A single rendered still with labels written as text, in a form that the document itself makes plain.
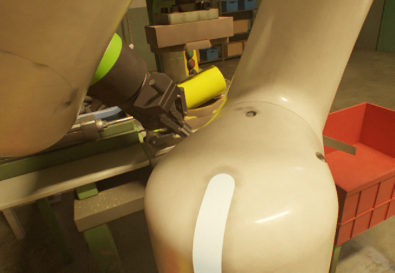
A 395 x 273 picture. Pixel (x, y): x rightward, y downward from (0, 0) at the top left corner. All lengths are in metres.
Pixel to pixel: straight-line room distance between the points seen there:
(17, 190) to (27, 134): 0.33
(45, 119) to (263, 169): 0.16
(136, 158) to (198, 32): 0.28
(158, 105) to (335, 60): 0.22
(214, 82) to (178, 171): 0.44
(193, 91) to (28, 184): 0.36
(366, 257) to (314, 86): 1.50
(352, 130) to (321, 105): 1.18
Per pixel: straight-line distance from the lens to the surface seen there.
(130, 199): 0.50
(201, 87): 0.58
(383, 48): 6.68
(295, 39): 0.26
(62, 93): 0.21
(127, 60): 0.38
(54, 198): 2.35
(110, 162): 0.53
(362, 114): 1.47
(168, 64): 0.72
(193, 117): 0.58
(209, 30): 0.56
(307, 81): 0.27
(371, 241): 1.81
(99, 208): 0.51
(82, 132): 0.57
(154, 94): 0.37
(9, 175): 0.60
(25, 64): 0.19
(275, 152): 0.18
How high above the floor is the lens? 1.26
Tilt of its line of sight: 25 degrees down
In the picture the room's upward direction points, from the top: 6 degrees counter-clockwise
